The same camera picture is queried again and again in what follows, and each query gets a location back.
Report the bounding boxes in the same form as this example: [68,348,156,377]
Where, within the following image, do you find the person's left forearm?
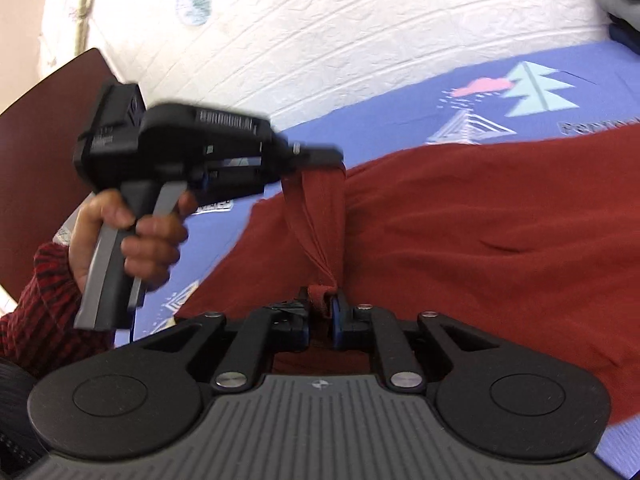
[0,240,115,380]

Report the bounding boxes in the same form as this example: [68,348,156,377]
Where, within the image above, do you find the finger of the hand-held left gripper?
[291,143,347,172]

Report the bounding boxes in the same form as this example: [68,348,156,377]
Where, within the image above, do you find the red pants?
[175,126,640,427]

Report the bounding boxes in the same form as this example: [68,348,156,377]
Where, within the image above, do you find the small white paper fan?
[175,0,212,27]

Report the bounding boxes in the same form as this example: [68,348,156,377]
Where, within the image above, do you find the beige wall pipe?
[74,0,103,57]

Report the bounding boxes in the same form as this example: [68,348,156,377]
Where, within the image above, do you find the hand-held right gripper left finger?
[144,286,312,394]

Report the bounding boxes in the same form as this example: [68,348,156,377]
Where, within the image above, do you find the person's left hand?
[67,191,199,307]

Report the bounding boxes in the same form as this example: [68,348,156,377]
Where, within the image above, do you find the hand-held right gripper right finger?
[326,294,502,393]

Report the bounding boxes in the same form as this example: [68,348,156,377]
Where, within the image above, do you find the navy folded pants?
[607,22,640,57]

